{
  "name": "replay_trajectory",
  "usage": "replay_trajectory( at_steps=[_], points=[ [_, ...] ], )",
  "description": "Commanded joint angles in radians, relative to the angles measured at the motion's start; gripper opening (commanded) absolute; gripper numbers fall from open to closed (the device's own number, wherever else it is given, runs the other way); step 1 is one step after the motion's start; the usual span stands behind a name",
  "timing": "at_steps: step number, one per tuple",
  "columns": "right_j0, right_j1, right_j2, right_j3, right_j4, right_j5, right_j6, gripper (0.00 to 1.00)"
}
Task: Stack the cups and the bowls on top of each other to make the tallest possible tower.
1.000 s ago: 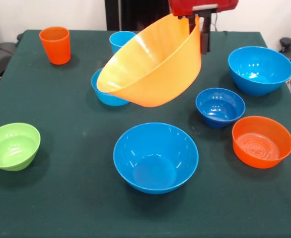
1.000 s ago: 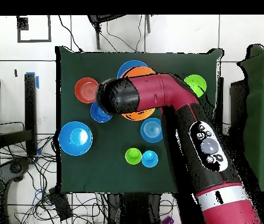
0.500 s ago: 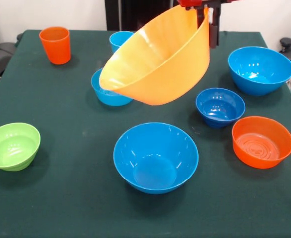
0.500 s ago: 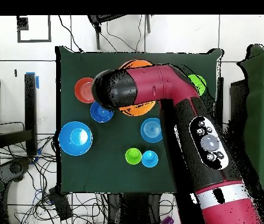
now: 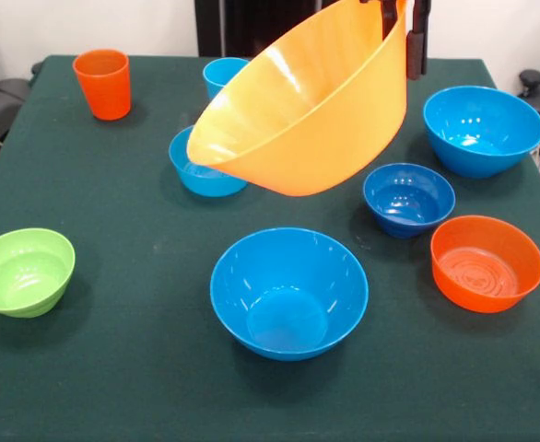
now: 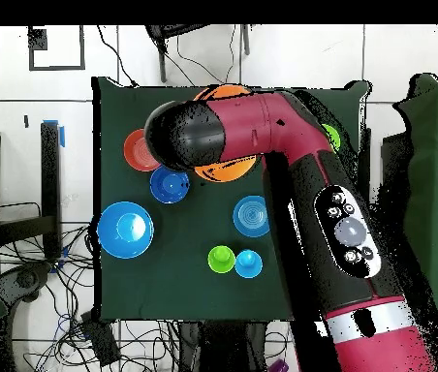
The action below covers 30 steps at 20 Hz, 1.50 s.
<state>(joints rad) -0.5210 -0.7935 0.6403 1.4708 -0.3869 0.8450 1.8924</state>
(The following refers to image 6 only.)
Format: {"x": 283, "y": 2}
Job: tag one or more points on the orange-red ribbed bowl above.
{"x": 135, "y": 155}

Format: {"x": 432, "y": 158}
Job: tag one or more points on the dark green table cloth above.
{"x": 184, "y": 290}

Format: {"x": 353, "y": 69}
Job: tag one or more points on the dark grey rounded base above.
{"x": 25, "y": 279}

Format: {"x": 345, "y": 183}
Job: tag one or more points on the small purple object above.
{"x": 279, "y": 366}

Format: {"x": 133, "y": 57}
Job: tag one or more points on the green bowl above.
{"x": 333, "y": 135}

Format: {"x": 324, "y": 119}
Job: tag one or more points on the medium blue ribbed bowl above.
{"x": 250, "y": 216}

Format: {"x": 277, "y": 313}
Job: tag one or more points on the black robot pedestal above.
{"x": 223, "y": 348}

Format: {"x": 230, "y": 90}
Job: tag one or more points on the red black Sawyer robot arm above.
{"x": 250, "y": 124}

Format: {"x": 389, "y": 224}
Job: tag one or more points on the green cup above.
{"x": 221, "y": 259}

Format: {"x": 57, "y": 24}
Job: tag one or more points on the black metal frame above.
{"x": 50, "y": 174}
{"x": 393, "y": 162}

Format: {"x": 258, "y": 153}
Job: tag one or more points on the black metal stand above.
{"x": 162, "y": 58}

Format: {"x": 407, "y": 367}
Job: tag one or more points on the black power strip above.
{"x": 99, "y": 341}

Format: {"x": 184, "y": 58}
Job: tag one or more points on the light blue cup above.
{"x": 248, "y": 263}

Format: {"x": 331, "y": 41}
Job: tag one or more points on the large yellow-orange bowl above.
{"x": 226, "y": 170}

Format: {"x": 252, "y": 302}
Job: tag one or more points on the dark blue bowl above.
{"x": 169, "y": 184}

